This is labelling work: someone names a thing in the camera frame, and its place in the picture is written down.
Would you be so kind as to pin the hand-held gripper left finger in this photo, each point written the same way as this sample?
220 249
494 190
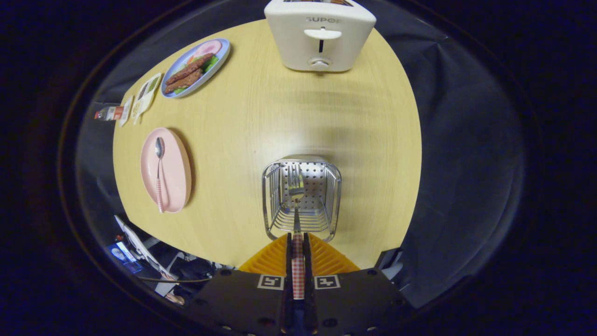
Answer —
288 261

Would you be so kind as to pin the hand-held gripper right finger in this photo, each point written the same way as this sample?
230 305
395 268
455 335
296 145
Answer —
308 261

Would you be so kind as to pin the pink plate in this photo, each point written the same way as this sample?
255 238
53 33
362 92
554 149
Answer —
175 172

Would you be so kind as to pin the white paper board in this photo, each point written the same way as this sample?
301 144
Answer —
140 247

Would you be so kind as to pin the blue box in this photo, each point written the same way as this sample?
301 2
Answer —
122 255

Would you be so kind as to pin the brown meat strip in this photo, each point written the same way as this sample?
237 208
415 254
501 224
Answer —
189 69
184 81

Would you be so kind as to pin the green lettuce leaf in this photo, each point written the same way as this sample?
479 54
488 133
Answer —
210 63

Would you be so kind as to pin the white toaster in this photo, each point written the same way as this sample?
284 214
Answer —
298 46

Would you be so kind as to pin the white divided seasoning tray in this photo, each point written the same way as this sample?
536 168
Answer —
148 93

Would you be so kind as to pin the small white square dish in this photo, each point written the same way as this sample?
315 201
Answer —
126 112

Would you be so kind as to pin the blue food plate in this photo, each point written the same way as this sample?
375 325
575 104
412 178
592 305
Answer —
224 49

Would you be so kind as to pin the pink ham slice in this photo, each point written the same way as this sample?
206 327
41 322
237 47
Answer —
207 47

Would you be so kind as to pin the clear bottle with red label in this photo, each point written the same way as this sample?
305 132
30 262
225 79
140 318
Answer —
112 113

